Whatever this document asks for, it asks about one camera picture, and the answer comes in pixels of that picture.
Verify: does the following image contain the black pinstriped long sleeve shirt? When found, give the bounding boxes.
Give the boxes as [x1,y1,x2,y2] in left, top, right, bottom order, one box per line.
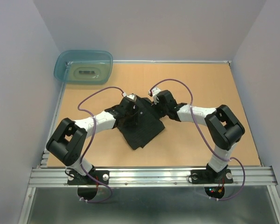
[117,96,165,150]

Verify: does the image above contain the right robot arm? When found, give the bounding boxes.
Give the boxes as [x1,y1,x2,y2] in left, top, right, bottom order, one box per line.
[149,87,245,184]

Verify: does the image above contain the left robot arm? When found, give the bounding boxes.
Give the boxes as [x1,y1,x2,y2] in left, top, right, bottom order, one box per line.
[46,94,137,184]

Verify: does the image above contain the blue transparent plastic bin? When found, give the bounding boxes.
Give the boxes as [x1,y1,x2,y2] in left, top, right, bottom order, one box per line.
[54,50,113,85]

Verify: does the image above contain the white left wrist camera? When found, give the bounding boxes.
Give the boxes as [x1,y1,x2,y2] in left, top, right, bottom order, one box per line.
[126,94,137,103]

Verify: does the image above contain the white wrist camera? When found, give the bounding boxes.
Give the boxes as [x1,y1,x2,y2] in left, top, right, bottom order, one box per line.
[148,87,161,105]
[126,94,137,103]

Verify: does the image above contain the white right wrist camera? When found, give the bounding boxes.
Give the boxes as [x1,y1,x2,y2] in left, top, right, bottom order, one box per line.
[148,87,161,105]

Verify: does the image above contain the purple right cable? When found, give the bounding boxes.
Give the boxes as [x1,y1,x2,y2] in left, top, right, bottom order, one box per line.
[150,78,245,201]

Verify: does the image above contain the purple cable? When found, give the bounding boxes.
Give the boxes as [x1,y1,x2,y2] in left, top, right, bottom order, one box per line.
[150,78,245,201]
[77,86,113,203]

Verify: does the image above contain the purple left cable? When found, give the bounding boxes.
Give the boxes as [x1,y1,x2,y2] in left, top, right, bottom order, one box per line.
[77,86,113,203]

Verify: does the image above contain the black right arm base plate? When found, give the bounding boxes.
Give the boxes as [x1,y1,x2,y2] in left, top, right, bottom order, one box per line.
[189,169,233,185]

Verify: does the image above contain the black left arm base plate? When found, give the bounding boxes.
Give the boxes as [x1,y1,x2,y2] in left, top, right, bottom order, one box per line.
[65,169,109,185]

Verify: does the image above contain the aluminium front rail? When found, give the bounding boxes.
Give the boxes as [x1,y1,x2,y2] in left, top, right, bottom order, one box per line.
[28,166,278,188]

